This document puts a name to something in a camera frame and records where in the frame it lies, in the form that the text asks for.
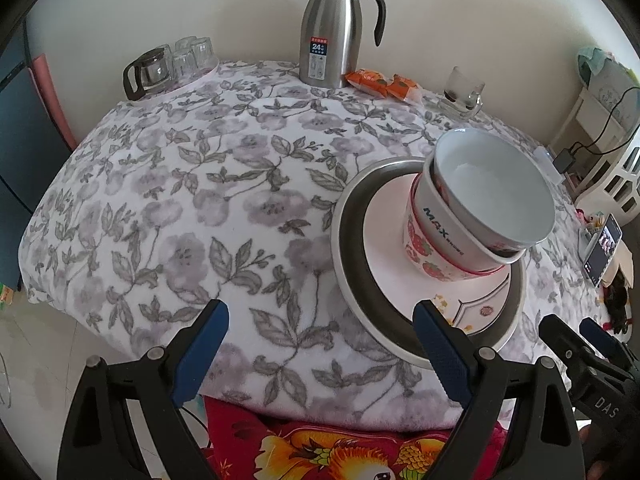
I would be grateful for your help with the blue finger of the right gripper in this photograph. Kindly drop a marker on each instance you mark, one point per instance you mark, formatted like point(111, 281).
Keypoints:
point(605, 339)

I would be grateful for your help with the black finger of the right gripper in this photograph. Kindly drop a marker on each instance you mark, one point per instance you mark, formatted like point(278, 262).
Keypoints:
point(565, 339)

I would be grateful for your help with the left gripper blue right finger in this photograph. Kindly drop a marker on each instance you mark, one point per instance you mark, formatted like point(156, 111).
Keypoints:
point(447, 348)

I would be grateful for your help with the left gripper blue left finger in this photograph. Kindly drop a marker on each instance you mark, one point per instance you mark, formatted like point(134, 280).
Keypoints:
point(193, 349)

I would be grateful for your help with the white plate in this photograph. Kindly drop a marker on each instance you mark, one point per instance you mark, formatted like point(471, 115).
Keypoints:
point(470, 305)

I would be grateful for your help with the strawberry pattern bowl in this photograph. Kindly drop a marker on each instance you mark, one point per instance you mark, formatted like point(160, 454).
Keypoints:
point(425, 257)

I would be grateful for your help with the small white bowl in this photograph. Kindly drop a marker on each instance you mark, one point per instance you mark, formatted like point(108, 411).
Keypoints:
point(447, 233)

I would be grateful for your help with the large white bowl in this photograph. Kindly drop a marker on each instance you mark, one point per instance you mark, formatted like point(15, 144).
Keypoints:
point(494, 189)

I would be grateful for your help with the smartphone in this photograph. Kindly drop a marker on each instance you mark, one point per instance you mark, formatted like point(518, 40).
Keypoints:
point(601, 250)

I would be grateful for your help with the red floral blanket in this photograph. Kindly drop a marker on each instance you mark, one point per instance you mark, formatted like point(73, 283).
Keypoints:
point(245, 445)

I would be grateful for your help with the white furniture rack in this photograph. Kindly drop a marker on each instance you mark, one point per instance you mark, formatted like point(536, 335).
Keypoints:
point(611, 185)

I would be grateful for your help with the floral tablecloth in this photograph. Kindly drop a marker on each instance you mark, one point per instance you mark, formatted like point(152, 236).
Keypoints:
point(226, 189)

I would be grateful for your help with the black power adapter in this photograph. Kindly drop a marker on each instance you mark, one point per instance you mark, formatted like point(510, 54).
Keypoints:
point(563, 161)

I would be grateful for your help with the white power strip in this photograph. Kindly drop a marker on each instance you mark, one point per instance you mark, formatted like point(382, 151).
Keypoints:
point(545, 165)

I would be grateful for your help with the orange snack packet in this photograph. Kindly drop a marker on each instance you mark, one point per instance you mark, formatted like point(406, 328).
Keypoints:
point(368, 81)
point(405, 90)

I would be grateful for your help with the drinking glass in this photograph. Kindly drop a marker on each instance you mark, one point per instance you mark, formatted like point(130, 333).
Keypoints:
point(203, 52)
point(184, 64)
point(185, 43)

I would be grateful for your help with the pink rolled mat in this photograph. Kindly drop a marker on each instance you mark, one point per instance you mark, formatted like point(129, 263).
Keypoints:
point(44, 82)

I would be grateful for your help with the stainless steel thermos jug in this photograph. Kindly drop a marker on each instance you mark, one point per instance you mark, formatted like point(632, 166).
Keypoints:
point(330, 39)

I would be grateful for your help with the glass mug with handle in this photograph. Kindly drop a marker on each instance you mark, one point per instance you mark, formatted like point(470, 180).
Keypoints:
point(462, 95)

